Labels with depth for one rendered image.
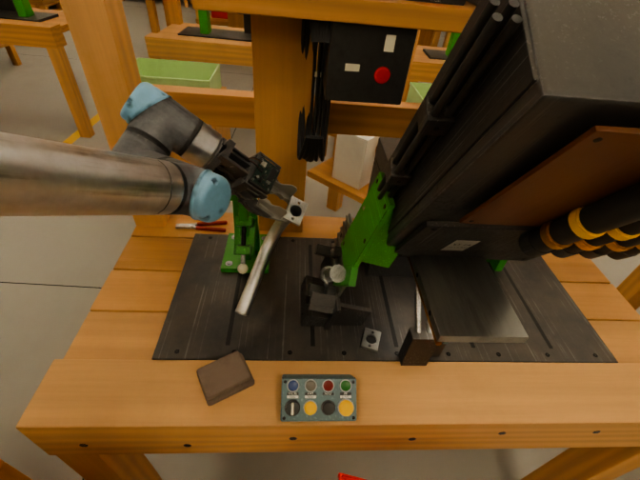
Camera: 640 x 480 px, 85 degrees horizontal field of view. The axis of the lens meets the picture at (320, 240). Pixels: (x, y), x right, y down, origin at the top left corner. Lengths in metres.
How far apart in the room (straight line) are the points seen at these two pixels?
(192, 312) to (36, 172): 0.60
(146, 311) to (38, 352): 1.27
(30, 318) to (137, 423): 1.63
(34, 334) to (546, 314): 2.20
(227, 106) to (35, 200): 0.72
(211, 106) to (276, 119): 0.20
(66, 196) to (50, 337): 1.86
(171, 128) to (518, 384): 0.88
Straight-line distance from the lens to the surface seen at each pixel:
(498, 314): 0.73
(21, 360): 2.24
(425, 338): 0.79
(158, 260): 1.11
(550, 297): 1.20
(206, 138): 0.66
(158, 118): 0.65
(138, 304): 1.02
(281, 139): 0.98
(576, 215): 0.56
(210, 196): 0.53
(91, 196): 0.43
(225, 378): 0.79
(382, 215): 0.66
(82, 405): 0.88
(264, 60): 0.91
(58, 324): 2.29
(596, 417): 1.02
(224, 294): 0.95
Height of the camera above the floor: 1.63
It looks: 41 degrees down
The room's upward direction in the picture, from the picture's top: 6 degrees clockwise
